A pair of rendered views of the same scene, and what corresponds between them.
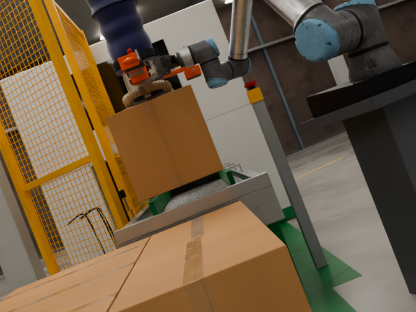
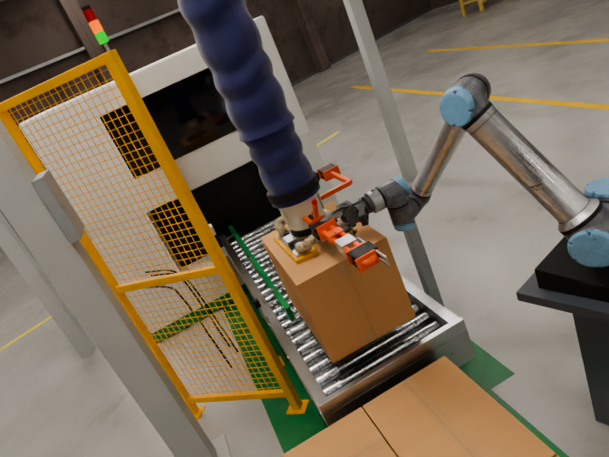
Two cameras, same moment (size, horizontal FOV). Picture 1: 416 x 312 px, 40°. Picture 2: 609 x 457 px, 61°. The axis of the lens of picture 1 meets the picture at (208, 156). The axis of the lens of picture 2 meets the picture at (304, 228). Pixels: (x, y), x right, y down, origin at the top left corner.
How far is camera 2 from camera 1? 1.54 m
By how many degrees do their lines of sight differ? 24
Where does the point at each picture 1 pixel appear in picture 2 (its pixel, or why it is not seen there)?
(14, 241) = (149, 376)
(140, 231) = (345, 399)
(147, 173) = (342, 334)
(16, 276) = (156, 409)
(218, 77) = (410, 222)
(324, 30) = not seen: outside the picture
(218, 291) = not seen: outside the picture
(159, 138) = (353, 297)
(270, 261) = not seen: outside the picture
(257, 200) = (453, 346)
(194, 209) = (396, 367)
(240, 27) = (439, 170)
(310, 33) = (596, 245)
